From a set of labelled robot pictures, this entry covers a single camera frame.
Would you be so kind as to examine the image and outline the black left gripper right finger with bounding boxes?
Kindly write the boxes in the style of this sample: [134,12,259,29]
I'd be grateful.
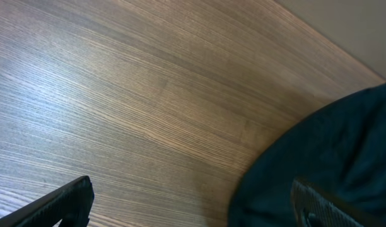
[290,178,366,227]

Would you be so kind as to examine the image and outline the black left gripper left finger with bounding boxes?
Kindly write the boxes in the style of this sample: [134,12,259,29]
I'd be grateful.
[0,175,95,227]

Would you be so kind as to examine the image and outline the black shorts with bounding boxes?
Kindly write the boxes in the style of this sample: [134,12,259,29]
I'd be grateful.
[228,83,386,226]

